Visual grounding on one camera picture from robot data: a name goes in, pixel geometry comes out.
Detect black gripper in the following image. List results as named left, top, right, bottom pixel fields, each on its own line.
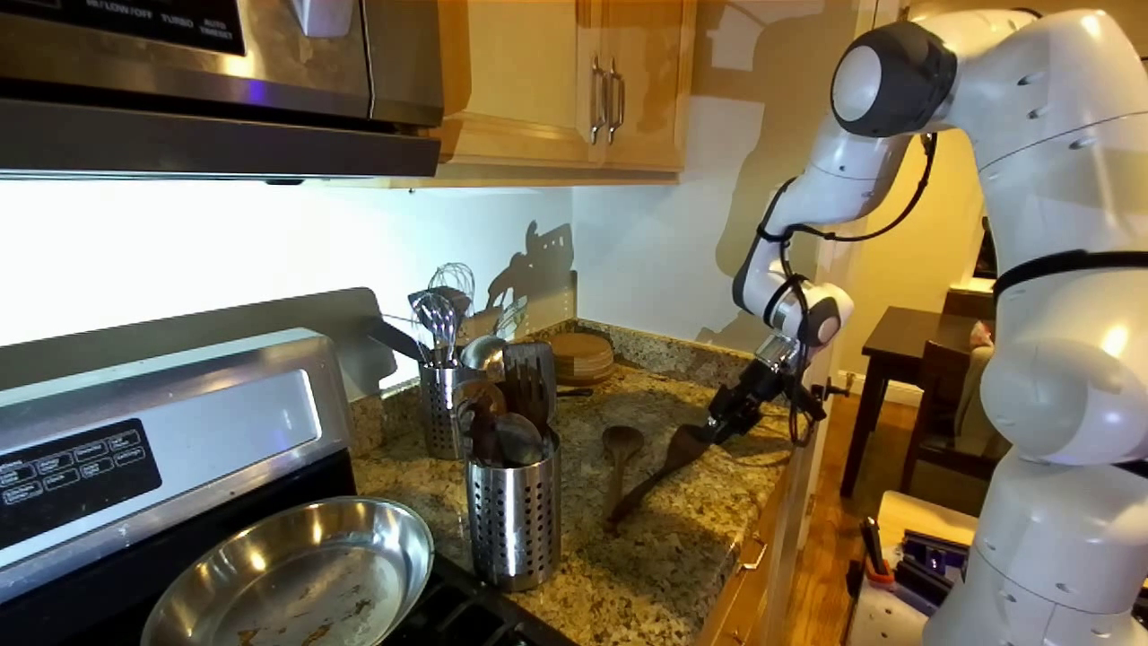
left=702, top=349, right=832, bottom=453

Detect dark wooden spatula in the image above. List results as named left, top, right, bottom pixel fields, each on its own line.
left=603, top=416, right=722, bottom=529

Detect tall perforated steel cutlery holder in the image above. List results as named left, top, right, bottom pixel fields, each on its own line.
left=462, top=431, right=567, bottom=593

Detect small steel cutlery holder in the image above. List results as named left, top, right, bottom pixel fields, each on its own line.
left=415, top=356, right=478, bottom=467

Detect wooden base cabinet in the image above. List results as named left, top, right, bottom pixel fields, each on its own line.
left=695, top=409, right=832, bottom=646

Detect perforated wooden spoon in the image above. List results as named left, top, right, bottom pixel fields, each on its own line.
left=598, top=421, right=651, bottom=508

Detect dark wooden side table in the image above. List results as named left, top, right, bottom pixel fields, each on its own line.
left=835, top=301, right=1020, bottom=503

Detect stacked wooden bowls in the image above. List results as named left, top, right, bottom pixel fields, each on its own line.
left=543, top=326, right=620, bottom=393

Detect white robot cart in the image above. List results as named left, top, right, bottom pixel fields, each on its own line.
left=838, top=483, right=991, bottom=646

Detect dark wooden utensil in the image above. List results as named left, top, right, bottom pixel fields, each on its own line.
left=500, top=336, right=565, bottom=441

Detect black slotted turner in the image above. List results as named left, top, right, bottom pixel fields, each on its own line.
left=456, top=374, right=513, bottom=467

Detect steel ladle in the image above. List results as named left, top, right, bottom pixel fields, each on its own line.
left=456, top=334, right=520, bottom=375

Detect steel frying pan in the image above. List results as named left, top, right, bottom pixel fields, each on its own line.
left=140, top=494, right=443, bottom=646

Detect stainless steel gas range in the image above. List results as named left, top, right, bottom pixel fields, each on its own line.
left=0, top=282, right=576, bottom=646

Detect stainless steel microwave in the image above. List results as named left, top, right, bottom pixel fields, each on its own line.
left=0, top=0, right=449, bottom=181

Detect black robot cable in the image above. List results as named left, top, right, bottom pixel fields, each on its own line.
left=758, top=124, right=942, bottom=453

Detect steel wire whisk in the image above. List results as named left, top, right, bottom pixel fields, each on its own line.
left=410, top=257, right=480, bottom=370

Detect light wooden wall cabinet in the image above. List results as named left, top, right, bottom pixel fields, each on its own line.
left=433, top=0, right=702, bottom=190

